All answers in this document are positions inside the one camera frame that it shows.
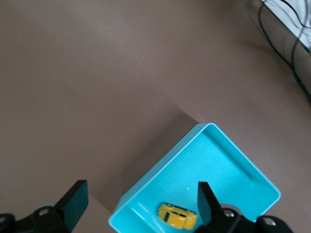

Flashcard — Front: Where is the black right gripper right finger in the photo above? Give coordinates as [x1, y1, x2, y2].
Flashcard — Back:
[193, 181, 293, 233]

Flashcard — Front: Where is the thin black cable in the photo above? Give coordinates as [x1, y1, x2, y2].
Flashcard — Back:
[278, 0, 311, 53]

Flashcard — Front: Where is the yellow beetle toy car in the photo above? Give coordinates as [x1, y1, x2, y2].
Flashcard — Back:
[156, 203, 198, 230]

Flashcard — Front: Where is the turquoise plastic bin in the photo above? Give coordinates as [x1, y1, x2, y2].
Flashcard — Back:
[107, 122, 282, 233]

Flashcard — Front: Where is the long looping black cable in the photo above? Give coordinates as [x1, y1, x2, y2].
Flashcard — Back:
[257, 0, 311, 100]

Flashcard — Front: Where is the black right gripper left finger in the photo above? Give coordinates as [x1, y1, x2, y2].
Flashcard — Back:
[0, 179, 89, 233]

